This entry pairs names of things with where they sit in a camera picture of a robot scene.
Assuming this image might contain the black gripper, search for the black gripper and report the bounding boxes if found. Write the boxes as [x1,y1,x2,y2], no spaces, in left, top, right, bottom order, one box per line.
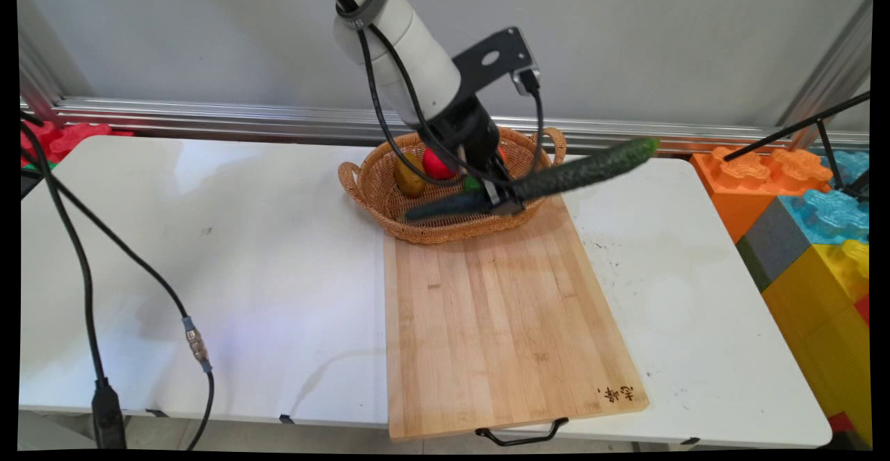
[421,95,528,217]

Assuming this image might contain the dark green cucumber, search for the dark green cucumber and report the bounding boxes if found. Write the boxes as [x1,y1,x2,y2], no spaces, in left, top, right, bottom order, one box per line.
[403,136,661,223]

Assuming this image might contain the woven wicker basket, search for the woven wicker basket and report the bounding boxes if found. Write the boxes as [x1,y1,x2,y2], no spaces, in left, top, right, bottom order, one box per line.
[338,126,568,245]

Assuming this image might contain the red apple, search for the red apple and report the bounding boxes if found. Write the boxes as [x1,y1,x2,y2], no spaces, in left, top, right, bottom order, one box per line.
[422,147,460,181]

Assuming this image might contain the brown toy potato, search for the brown toy potato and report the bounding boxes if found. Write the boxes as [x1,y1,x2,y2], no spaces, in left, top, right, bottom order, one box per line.
[394,152,428,198]

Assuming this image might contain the bamboo cutting board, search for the bamboo cutting board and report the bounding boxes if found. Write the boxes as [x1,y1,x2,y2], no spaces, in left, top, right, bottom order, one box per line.
[383,195,651,442]

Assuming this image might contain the orange building block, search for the orange building block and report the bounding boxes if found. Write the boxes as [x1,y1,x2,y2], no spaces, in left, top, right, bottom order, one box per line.
[690,146,834,245]

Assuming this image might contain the grey building block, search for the grey building block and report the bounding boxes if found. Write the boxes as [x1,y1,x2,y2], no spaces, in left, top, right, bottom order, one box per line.
[735,197,814,294]

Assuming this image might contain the black tripod rods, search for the black tripod rods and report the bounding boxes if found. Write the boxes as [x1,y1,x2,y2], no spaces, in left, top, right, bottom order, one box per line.
[723,92,872,204]

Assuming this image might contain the blue building block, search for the blue building block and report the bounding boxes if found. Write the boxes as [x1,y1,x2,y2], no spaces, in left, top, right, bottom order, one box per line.
[778,150,871,247]

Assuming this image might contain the yellow building block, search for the yellow building block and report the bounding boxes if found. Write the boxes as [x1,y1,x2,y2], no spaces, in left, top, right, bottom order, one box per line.
[761,238,873,448]

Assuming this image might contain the red toy block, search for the red toy block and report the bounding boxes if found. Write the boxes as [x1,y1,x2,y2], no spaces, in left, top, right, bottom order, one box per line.
[20,121,134,168]

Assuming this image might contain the black board handle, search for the black board handle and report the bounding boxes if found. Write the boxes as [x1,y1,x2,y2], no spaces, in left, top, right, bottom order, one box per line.
[476,417,571,447]

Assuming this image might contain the aluminium rail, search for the aluminium rail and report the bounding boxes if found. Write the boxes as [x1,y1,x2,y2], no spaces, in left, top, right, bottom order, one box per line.
[19,96,871,156]

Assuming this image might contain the thin cable with metal connector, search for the thin cable with metal connector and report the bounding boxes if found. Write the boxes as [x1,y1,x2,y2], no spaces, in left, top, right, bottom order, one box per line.
[20,147,216,451]

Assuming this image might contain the slanted aluminium frame post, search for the slanted aluminium frame post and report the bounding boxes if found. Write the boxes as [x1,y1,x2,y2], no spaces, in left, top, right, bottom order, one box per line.
[775,0,874,150]

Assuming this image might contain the thick black plug cable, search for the thick black plug cable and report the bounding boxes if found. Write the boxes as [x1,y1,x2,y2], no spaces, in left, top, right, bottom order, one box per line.
[19,110,129,451]

